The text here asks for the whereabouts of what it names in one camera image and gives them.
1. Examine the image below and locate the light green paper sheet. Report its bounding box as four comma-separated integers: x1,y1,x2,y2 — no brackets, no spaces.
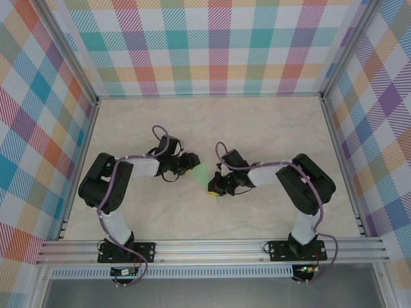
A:
191,163,221,205

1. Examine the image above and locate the aluminium mounting rail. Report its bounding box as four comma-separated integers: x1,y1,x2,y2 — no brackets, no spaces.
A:
35,236,391,266

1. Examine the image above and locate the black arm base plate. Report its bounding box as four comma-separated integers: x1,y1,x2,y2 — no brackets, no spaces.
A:
267,239,328,262
97,242,157,264

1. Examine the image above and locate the grey slotted cable duct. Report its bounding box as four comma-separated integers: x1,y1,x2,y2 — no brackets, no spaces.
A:
49,264,295,279

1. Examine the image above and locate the aluminium table edge rail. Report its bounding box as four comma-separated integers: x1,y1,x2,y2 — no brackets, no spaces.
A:
57,98,101,241
320,98,369,238

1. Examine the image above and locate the aluminium frame post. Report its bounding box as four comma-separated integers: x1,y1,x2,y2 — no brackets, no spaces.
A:
37,0,100,105
320,0,382,103

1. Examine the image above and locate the aluminium frame bar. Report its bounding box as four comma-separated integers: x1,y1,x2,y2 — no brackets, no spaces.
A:
374,261,398,308
30,265,52,308

